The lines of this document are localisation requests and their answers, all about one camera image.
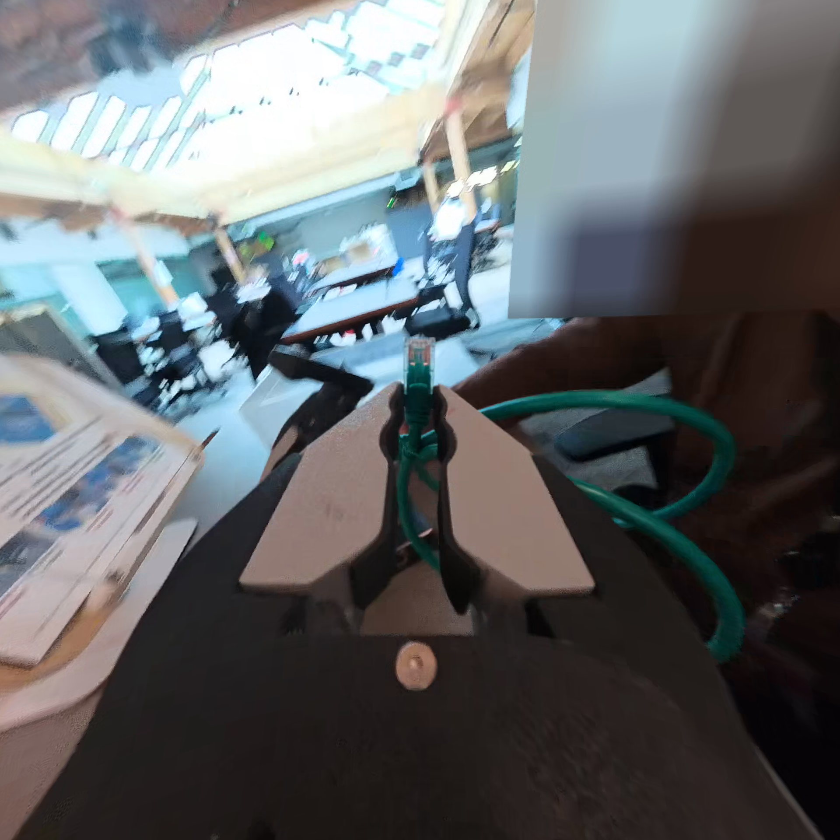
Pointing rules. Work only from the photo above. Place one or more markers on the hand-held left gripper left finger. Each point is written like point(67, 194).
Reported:
point(315, 512)

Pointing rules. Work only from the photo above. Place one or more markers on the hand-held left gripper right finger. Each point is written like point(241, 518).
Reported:
point(512, 518)

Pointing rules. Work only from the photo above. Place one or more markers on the black office chair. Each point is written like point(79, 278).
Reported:
point(269, 315)
point(170, 334)

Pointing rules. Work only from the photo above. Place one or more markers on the dark table with wooden edge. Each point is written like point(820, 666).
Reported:
point(354, 308)
point(361, 272)

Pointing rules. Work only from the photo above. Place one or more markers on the white instruction sheet stand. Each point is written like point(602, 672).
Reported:
point(79, 499)

